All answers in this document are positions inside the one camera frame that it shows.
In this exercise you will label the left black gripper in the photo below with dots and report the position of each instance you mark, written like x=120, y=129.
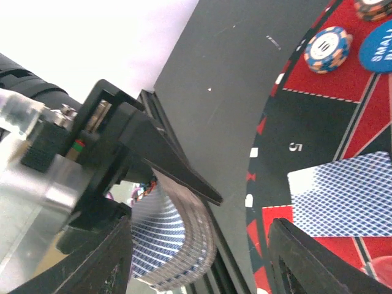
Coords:
x=57, y=165

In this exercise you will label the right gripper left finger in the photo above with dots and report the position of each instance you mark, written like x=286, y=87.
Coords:
x=101, y=265

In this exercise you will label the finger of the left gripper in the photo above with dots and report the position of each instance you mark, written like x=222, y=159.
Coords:
x=155, y=147

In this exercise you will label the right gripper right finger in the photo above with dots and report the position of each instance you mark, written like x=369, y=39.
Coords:
x=303, y=265

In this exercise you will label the blue card deck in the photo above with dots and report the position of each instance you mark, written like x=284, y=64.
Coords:
x=172, y=235

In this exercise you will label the clear round dealer button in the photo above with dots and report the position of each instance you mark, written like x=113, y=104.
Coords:
x=379, y=269

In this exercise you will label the blue small blind button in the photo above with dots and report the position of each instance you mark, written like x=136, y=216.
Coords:
x=375, y=51

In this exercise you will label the brown chip stack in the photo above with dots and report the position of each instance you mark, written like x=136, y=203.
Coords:
x=369, y=10

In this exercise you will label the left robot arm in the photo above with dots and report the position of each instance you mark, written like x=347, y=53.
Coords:
x=17, y=78

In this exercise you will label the round red black poker mat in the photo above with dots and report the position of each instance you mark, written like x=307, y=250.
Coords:
x=312, y=119

